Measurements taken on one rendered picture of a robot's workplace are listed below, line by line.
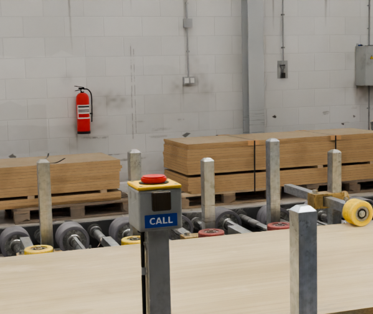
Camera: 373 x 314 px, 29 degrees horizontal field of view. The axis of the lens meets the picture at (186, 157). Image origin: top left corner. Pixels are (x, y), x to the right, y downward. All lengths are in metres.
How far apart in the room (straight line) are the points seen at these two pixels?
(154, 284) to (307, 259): 0.27
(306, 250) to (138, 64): 7.36
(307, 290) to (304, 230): 0.10
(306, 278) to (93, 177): 5.96
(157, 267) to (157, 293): 0.04
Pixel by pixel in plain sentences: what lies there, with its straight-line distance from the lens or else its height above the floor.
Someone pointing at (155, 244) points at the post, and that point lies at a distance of 1.15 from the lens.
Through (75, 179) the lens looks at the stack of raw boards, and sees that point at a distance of 7.11.
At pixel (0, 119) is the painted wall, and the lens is 8.24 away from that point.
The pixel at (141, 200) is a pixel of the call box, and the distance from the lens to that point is 1.11.
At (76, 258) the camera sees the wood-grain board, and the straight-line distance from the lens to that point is 1.99.
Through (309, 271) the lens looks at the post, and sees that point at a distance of 1.26.
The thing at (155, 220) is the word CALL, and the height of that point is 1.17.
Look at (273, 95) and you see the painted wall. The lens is 9.16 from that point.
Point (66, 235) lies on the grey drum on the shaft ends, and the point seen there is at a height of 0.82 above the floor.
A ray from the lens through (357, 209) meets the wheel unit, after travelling 2.31.
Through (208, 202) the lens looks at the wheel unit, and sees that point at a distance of 2.34.
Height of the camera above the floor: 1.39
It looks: 7 degrees down
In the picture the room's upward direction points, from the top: 1 degrees counter-clockwise
